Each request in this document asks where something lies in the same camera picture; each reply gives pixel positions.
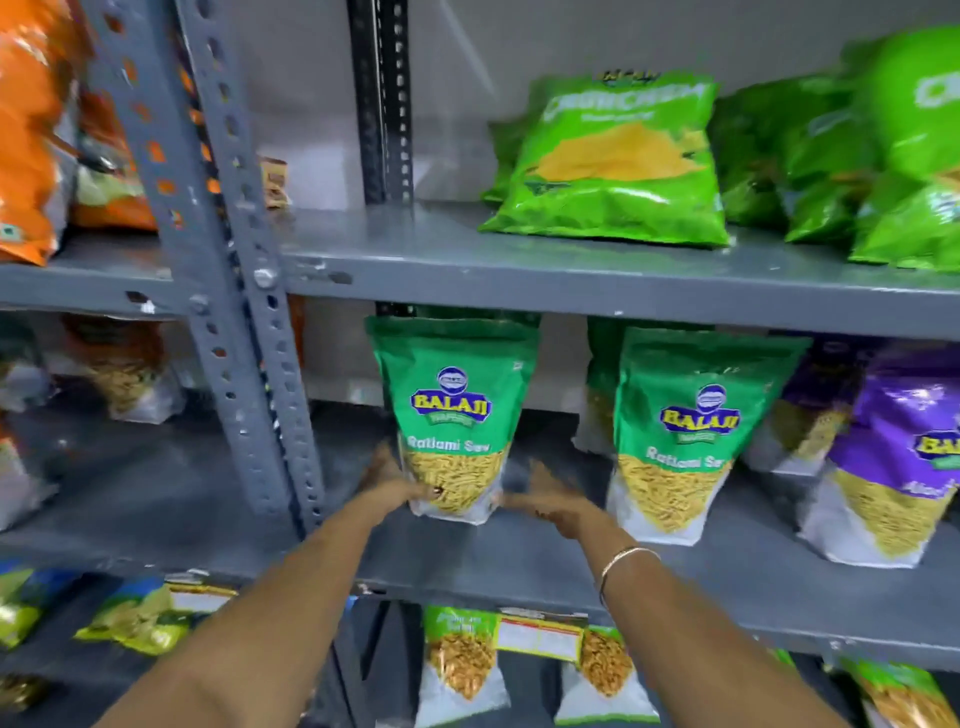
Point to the orange snack packet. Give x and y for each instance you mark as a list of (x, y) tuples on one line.
[(30, 127), (112, 172)]

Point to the purple sev snack packet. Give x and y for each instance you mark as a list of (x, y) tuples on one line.
[(892, 465), (810, 420)]

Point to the dark golden snack packet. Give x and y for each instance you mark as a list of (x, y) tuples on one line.
[(19, 691)]

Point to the grey metal shelf board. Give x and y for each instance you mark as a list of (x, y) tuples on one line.
[(600, 277), (750, 592), (90, 277), (150, 495)]

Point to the person's left fingers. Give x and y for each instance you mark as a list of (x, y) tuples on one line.
[(420, 493)]

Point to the yellow green snack packet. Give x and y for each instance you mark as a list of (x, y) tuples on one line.
[(150, 615), (26, 600)]

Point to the clear white snack packet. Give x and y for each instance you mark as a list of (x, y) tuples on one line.
[(22, 375), (19, 480)]

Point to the person's right hand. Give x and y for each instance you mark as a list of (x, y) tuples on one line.
[(559, 506)]

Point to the person's right forearm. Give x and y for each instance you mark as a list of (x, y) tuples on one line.
[(697, 652)]

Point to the dark green sev snack packet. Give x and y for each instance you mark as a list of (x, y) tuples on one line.
[(596, 390), (690, 435), (454, 405)]

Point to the person's left forearm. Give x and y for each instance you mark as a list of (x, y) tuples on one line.
[(270, 637)]

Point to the person's left hand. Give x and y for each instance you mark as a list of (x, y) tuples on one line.
[(386, 487)]

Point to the yellow shelf price label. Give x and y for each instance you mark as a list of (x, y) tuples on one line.
[(540, 637)]

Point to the person's right fingers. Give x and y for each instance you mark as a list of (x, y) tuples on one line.
[(529, 499)]

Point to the light green snack packet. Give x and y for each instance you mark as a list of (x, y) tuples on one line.
[(506, 161), (915, 150), (795, 157), (615, 165)]

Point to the grey slotted metal upright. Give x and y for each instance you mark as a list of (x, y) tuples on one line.
[(225, 262)]

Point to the thin silver bangle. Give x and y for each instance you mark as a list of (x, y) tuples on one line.
[(622, 561)]

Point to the small brown snack packet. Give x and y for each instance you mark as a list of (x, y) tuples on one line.
[(274, 182)]

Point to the clear brown snack packet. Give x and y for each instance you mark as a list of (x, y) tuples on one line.
[(127, 367)]

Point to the dark slotted metal upright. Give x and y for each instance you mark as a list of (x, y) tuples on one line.
[(386, 97)]

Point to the green top namkeen packet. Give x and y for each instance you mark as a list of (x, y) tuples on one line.
[(457, 660), (904, 694), (604, 675)]

